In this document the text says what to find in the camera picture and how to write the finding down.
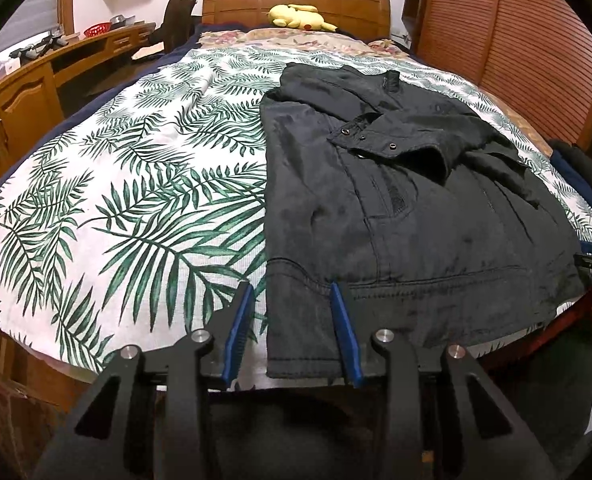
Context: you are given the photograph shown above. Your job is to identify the yellow plush toy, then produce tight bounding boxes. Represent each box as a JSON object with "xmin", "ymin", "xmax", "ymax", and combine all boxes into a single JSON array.
[{"xmin": 267, "ymin": 3, "xmax": 337, "ymax": 32}]

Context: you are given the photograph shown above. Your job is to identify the wooden bed with leaf-print cover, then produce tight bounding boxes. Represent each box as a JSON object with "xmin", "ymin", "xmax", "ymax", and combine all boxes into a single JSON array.
[{"xmin": 0, "ymin": 42, "xmax": 592, "ymax": 393}]

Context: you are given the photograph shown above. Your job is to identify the dark cloth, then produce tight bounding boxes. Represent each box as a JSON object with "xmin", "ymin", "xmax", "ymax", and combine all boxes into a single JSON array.
[{"xmin": 548, "ymin": 139, "xmax": 592, "ymax": 196}]

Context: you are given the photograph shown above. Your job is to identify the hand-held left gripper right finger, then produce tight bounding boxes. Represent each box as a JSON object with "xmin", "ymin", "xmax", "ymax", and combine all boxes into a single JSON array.
[{"xmin": 328, "ymin": 281, "xmax": 559, "ymax": 480}]

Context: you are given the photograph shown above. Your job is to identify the wooden bed headboard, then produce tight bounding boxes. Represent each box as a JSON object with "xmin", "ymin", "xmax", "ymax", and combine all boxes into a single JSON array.
[{"xmin": 201, "ymin": 0, "xmax": 393, "ymax": 41}]

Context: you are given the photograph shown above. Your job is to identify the floral quilt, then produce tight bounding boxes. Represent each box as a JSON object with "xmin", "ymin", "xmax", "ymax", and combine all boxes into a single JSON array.
[{"xmin": 196, "ymin": 27, "xmax": 412, "ymax": 58}]

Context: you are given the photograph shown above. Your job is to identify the black devices on desk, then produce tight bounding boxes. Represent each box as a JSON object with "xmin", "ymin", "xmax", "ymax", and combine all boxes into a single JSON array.
[{"xmin": 8, "ymin": 30, "xmax": 69, "ymax": 58}]

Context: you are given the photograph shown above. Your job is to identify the wooden desk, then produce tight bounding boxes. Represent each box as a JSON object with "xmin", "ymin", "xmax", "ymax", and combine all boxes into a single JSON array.
[{"xmin": 0, "ymin": 22, "xmax": 157, "ymax": 201}]

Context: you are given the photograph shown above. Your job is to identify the person's dark clothing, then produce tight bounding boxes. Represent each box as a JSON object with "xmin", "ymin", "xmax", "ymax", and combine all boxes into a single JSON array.
[{"xmin": 208, "ymin": 310, "xmax": 592, "ymax": 480}]

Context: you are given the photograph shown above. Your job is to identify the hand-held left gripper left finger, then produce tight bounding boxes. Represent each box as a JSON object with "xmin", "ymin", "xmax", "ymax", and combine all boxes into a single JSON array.
[{"xmin": 33, "ymin": 281, "xmax": 257, "ymax": 480}]

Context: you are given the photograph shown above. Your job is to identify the grey window blind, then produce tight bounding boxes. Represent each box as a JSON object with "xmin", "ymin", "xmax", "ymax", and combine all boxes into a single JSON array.
[{"xmin": 0, "ymin": 0, "xmax": 62, "ymax": 61}]

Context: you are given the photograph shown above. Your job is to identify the wooden slatted wardrobe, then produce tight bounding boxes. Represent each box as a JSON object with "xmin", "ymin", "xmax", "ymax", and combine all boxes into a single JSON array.
[{"xmin": 403, "ymin": 0, "xmax": 592, "ymax": 151}]

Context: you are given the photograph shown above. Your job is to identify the black jacket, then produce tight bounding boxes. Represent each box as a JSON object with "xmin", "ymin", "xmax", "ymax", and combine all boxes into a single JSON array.
[{"xmin": 258, "ymin": 62, "xmax": 589, "ymax": 381}]

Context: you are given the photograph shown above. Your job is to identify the dark chair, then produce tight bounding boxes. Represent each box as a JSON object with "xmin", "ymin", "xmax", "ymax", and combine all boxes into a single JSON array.
[{"xmin": 132, "ymin": 0, "xmax": 197, "ymax": 61}]

